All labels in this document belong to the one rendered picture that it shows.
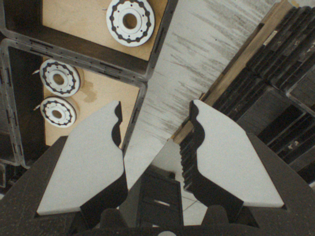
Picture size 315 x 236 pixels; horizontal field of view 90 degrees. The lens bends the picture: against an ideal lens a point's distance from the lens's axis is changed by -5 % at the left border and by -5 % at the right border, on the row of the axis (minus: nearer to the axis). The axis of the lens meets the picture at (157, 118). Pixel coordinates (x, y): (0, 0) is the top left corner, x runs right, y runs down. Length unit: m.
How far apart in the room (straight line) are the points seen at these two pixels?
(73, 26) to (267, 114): 1.09
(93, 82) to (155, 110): 0.27
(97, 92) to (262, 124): 1.03
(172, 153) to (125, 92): 1.37
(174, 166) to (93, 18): 1.69
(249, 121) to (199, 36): 0.75
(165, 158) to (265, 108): 1.10
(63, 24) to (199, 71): 0.41
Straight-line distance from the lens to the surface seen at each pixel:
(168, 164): 1.90
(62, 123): 0.57
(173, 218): 1.69
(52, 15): 0.49
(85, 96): 0.52
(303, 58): 0.97
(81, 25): 0.46
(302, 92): 1.09
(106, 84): 0.48
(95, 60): 0.36
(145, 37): 0.40
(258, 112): 1.17
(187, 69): 0.58
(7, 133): 0.78
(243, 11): 0.60
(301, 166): 1.51
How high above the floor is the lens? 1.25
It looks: 57 degrees down
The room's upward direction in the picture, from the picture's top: 177 degrees counter-clockwise
